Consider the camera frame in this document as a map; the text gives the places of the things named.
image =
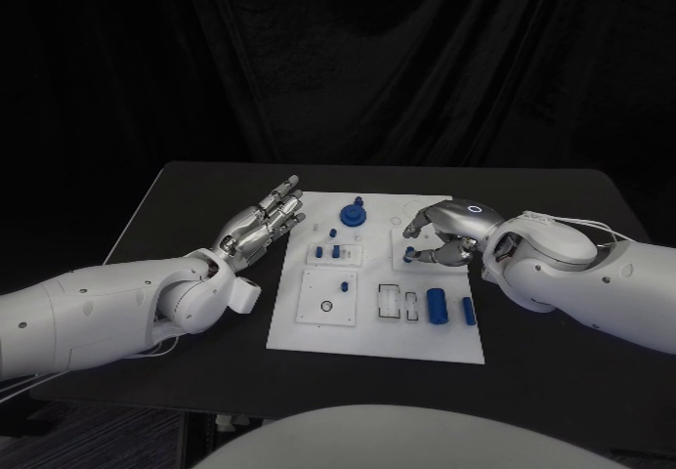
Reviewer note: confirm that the thin blue cylinder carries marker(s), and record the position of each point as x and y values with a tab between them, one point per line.
469	310

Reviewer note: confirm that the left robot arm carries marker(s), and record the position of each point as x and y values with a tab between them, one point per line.
90	304

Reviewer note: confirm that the white task board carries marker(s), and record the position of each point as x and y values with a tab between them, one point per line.
370	329

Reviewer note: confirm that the blue gear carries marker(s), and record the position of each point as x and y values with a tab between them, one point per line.
352	213

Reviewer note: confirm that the large blue cylinder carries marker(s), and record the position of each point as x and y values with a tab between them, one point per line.
437	306

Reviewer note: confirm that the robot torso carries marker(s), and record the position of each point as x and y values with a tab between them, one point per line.
407	438

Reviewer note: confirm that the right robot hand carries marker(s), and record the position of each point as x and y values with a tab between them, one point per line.
459	223

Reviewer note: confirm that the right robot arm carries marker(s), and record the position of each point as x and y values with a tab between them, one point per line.
582	278

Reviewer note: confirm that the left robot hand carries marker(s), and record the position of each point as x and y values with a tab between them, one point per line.
259	223

